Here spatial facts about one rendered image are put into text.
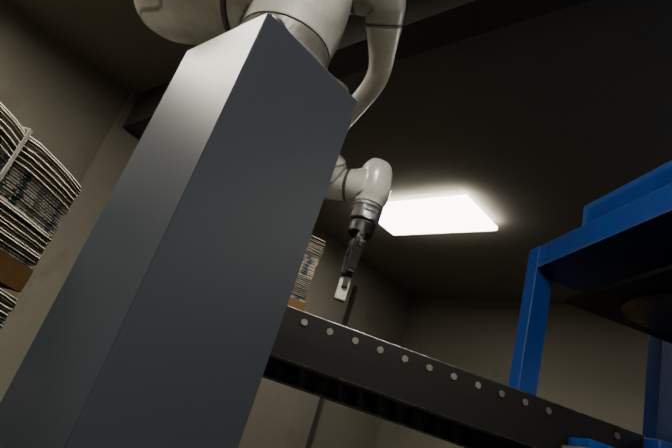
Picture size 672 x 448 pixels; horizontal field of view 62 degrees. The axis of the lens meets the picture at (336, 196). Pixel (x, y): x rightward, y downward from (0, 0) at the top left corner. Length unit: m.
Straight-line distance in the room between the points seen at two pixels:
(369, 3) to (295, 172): 0.85
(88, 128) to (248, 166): 4.60
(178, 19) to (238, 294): 0.52
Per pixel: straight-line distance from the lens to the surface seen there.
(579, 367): 6.86
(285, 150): 0.75
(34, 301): 4.93
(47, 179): 1.10
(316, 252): 1.54
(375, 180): 1.64
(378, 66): 1.57
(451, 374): 1.46
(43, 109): 5.18
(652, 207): 2.02
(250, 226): 0.70
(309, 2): 0.89
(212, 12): 0.99
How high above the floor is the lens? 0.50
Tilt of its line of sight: 25 degrees up
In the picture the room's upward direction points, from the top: 19 degrees clockwise
